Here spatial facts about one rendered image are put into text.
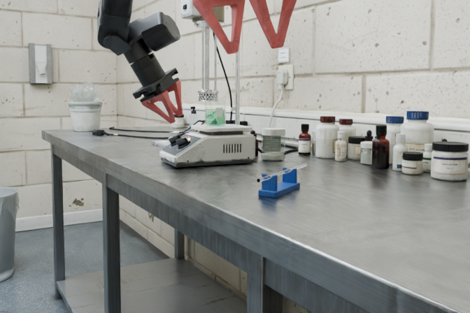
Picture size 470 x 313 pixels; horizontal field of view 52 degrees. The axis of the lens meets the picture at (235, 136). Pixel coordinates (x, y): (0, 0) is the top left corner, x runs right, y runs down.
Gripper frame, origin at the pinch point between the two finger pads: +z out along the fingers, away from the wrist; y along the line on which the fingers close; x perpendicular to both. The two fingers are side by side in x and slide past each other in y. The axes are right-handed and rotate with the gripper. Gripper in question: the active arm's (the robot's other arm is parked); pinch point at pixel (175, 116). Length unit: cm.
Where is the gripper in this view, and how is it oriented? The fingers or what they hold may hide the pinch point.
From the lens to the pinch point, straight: 109.6
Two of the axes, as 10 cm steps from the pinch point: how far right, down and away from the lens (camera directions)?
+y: 4.0, -4.8, 7.8
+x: -7.9, 2.5, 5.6
